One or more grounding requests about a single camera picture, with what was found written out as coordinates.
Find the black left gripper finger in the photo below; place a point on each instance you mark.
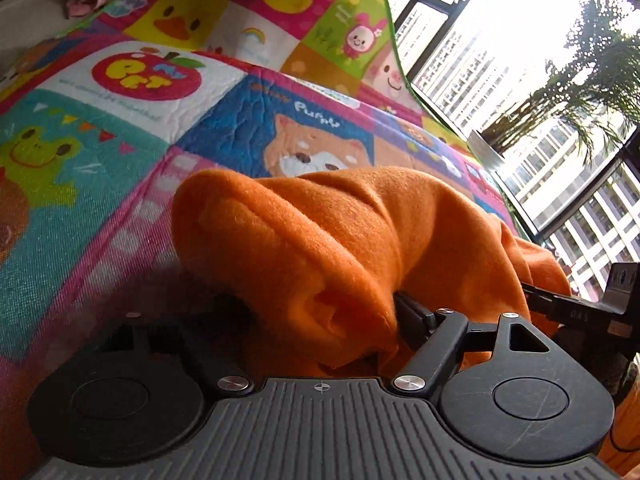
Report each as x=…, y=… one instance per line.
x=439, y=340

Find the orange fleece garment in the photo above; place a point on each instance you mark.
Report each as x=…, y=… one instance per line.
x=318, y=258

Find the potted green plant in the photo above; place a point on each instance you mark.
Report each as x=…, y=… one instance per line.
x=595, y=93

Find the colourful cartoon play mat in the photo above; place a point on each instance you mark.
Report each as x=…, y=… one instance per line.
x=100, y=126

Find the grey covered sofa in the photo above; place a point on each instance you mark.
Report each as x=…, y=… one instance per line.
x=24, y=23

